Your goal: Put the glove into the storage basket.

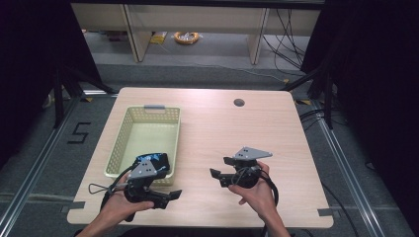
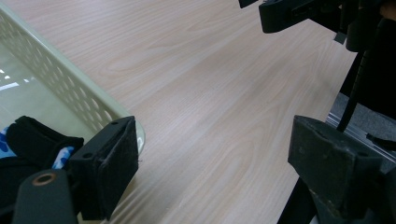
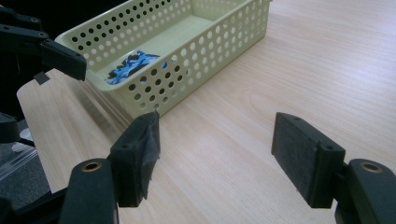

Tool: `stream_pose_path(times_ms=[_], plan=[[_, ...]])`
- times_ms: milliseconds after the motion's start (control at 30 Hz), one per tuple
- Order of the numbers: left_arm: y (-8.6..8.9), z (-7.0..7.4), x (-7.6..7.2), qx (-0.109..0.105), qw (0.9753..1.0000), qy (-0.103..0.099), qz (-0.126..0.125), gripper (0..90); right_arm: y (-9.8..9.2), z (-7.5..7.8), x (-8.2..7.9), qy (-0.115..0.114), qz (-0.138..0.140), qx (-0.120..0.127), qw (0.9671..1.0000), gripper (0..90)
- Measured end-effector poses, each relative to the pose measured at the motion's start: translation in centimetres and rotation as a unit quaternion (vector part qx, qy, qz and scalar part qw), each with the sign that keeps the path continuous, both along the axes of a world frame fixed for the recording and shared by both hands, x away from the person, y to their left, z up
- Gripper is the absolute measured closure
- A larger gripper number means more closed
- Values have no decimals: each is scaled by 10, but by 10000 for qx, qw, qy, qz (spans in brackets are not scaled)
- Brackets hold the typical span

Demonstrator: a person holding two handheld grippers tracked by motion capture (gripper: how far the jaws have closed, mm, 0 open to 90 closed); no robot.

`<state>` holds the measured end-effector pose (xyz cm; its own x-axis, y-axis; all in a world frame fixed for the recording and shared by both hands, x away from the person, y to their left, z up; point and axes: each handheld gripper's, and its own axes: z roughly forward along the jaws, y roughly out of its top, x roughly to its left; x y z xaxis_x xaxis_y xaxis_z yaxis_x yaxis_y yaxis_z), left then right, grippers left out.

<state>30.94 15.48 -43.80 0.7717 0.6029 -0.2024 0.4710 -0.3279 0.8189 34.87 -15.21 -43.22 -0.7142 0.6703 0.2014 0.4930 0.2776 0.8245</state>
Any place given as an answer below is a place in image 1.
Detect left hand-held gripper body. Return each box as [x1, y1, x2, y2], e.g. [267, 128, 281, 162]
[124, 159, 158, 203]

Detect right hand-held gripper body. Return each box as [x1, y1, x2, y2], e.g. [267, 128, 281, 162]
[229, 146, 274, 190]

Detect blue camouflage fingerless glove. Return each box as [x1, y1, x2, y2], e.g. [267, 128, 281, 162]
[134, 152, 171, 176]

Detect cream perforated plastic basket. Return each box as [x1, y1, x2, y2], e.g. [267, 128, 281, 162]
[104, 104, 182, 188]

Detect person's right hand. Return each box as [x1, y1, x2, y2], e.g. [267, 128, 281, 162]
[228, 160, 280, 220]

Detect person's left hand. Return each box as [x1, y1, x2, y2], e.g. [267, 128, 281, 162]
[98, 173, 155, 220]

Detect black metal stand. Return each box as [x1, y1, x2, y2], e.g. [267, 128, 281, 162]
[280, 60, 334, 130]
[51, 63, 117, 130]

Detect yellow packet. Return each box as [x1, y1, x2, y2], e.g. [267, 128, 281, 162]
[149, 31, 169, 45]

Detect beige desk with panel legs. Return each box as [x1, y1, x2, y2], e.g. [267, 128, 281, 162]
[70, 3, 322, 65]

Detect black curtain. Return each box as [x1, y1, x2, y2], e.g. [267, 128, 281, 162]
[0, 0, 104, 170]
[299, 0, 419, 228]

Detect left hand-held gripper black cable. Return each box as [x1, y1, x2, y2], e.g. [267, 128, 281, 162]
[88, 163, 141, 211]

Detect black floor cables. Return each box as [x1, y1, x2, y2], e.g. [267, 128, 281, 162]
[298, 107, 347, 133]

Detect white floor cable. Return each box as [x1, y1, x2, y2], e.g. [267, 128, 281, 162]
[157, 41, 289, 84]

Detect silver metal floor rail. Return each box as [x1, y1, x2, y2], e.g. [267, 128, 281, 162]
[0, 94, 82, 229]
[310, 98, 379, 237]

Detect black floor cable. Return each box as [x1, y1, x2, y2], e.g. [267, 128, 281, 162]
[320, 182, 361, 237]

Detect bundle of black hanging cables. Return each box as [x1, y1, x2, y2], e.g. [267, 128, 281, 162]
[262, 8, 311, 71]

